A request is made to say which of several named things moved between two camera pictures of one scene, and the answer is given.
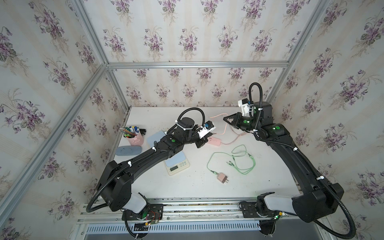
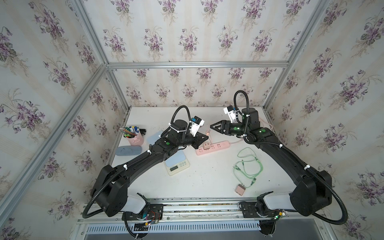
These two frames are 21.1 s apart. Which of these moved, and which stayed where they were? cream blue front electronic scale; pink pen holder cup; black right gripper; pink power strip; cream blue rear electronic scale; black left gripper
Moved: black right gripper; pink power strip
Stayed: cream blue front electronic scale; pink pen holder cup; cream blue rear electronic scale; black left gripper
